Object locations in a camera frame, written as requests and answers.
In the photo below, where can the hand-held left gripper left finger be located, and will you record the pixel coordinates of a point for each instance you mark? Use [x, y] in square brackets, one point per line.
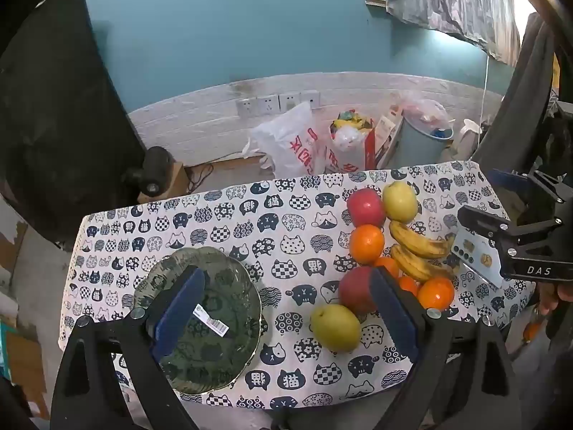
[179, 311]

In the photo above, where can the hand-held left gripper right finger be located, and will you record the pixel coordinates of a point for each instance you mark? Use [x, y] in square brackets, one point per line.
[396, 316]

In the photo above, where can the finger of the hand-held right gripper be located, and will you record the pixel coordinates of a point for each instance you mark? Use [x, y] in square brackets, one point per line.
[508, 178]
[483, 221]

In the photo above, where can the small orange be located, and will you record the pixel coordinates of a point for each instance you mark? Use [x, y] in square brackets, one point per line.
[408, 285]
[390, 265]

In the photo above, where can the large orange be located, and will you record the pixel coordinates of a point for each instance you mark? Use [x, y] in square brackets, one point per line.
[436, 293]
[367, 244]

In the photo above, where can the green patterned glass plate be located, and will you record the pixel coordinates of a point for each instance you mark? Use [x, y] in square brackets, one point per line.
[224, 295]

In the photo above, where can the red apple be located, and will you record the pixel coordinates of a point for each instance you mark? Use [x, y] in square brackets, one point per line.
[365, 206]
[353, 291]

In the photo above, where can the yellow banana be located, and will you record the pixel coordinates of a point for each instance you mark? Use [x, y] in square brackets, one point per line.
[414, 266]
[416, 242]

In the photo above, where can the yellow-green pear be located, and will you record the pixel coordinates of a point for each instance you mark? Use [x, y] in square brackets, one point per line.
[399, 201]
[335, 327]

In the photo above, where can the person's right hand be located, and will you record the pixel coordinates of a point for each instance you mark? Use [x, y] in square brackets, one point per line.
[548, 298]

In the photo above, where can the white printed card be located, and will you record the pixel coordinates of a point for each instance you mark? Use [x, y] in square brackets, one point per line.
[474, 255]

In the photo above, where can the dark grey hanging garment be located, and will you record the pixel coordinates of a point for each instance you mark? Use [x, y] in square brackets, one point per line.
[519, 107]

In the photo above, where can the blue-grey trash bin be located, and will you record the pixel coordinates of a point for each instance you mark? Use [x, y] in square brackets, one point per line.
[418, 150]

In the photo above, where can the clear plastic bin bag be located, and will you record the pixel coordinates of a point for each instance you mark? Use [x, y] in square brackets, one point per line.
[425, 109]

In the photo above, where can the white red paper box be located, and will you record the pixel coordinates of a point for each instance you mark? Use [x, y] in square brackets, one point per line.
[387, 134]

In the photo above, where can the cat print tablecloth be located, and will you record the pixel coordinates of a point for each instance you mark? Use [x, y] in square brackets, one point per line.
[268, 215]

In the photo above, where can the brown cardboard box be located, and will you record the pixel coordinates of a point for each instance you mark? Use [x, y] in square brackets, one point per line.
[175, 179]

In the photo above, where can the red white carton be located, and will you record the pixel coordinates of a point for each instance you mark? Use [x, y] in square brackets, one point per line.
[358, 156]

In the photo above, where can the flattened brown cardboard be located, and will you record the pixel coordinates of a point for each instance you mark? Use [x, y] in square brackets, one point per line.
[22, 358]

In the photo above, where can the silver foil curtain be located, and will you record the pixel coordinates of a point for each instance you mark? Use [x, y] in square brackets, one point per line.
[447, 4]

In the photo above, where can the white plastic bag red print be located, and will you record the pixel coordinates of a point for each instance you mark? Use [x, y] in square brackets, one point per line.
[286, 143]

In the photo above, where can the wooden strip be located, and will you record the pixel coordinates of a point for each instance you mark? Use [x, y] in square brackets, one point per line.
[375, 2]

